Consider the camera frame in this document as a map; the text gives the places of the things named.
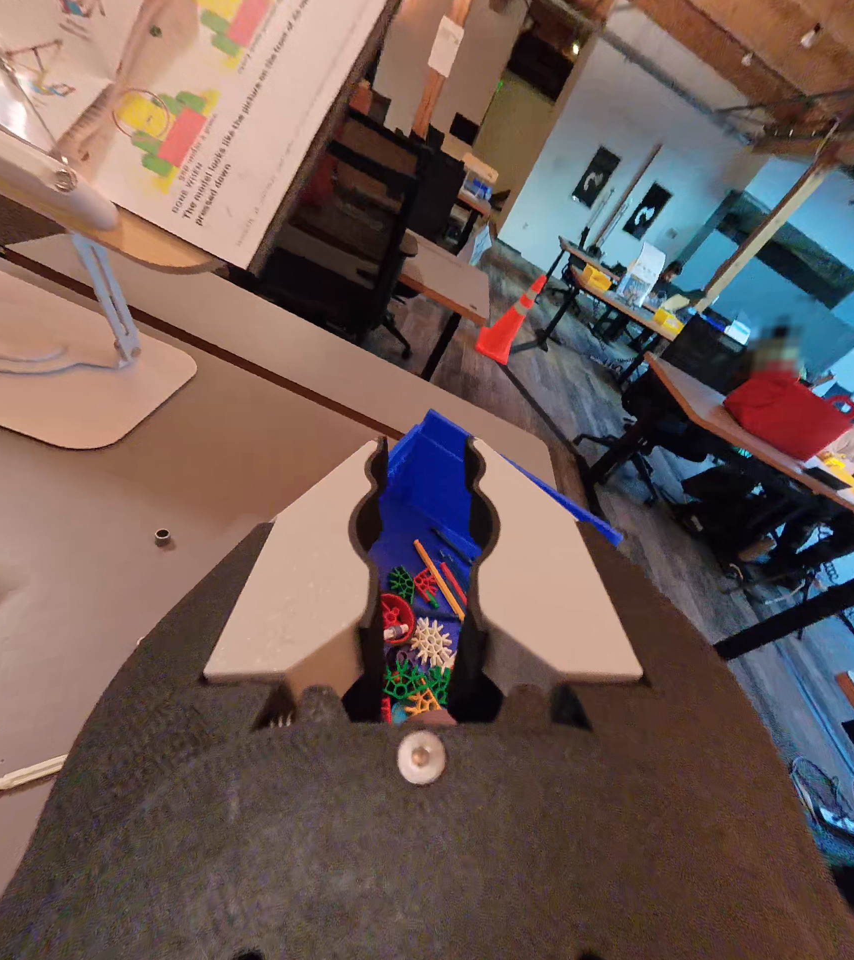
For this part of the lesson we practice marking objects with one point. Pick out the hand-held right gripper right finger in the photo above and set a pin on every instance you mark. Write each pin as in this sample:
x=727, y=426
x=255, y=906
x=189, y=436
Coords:
x=547, y=600

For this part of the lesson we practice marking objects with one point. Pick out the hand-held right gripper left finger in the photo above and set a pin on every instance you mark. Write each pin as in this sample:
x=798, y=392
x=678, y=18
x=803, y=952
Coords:
x=299, y=592

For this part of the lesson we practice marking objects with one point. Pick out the pile of colourful construction pieces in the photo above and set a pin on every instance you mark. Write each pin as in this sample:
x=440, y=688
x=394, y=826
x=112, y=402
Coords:
x=431, y=641

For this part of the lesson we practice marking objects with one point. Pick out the blue plastic bin white tag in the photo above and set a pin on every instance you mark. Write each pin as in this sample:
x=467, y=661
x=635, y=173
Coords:
x=434, y=480

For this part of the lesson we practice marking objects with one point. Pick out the red toy wheel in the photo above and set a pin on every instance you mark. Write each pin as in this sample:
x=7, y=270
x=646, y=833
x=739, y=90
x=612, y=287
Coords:
x=395, y=611

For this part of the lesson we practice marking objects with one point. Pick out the small metal spacer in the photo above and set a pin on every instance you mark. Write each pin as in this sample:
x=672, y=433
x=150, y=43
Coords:
x=164, y=538

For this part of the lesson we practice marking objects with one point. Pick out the wooden background desk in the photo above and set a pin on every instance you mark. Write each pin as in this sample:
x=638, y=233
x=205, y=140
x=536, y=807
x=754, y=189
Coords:
x=689, y=397
x=633, y=306

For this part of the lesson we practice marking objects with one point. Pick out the orange traffic cone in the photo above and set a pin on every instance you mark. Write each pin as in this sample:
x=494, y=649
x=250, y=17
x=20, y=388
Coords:
x=506, y=334

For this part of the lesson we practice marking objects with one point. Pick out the red tote bag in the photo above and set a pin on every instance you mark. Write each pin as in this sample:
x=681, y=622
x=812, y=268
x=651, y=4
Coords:
x=779, y=420

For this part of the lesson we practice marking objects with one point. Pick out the yellow storage bin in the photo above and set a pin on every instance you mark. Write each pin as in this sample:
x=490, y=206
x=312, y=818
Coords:
x=596, y=279
x=668, y=321

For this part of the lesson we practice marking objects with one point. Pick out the white document stand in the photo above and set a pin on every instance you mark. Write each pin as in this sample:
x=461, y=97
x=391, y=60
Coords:
x=59, y=405

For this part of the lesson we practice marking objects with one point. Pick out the white plastic rod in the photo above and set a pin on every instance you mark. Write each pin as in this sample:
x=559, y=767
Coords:
x=26, y=774

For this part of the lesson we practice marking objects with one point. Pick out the white display sign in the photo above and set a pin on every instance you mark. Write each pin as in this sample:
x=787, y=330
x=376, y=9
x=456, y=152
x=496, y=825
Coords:
x=644, y=266

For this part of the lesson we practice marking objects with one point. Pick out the black office chair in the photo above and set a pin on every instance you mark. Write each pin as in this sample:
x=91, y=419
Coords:
x=352, y=247

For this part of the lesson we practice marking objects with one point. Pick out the printed instruction sheet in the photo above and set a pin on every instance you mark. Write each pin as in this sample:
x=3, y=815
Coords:
x=284, y=112

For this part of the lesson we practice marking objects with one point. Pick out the white paper note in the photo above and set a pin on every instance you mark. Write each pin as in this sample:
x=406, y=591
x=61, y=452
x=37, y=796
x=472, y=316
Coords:
x=446, y=45

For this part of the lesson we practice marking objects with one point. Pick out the black wall poster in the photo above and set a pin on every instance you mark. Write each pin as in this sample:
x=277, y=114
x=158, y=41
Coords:
x=596, y=176
x=648, y=211

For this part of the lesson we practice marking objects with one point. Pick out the wooden post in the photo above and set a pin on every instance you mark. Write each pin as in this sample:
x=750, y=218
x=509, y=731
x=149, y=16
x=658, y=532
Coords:
x=434, y=97

